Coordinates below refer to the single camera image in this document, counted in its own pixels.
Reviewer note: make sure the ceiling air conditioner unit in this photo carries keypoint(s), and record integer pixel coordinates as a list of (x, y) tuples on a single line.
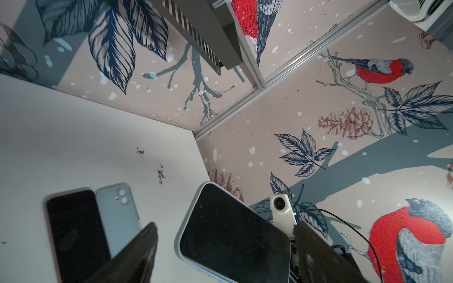
[(422, 13)]

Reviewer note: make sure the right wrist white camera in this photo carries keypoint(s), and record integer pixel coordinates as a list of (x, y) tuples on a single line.
[(283, 215)]

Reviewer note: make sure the black phone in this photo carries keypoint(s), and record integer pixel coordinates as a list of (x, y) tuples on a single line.
[(225, 239), (77, 233)]

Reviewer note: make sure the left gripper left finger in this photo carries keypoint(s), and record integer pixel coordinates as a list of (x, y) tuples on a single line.
[(134, 263)]

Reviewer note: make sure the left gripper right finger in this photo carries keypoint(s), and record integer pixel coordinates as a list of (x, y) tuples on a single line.
[(319, 262)]

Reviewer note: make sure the grey-blue phone case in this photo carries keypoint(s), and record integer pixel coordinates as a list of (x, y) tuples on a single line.
[(119, 216)]

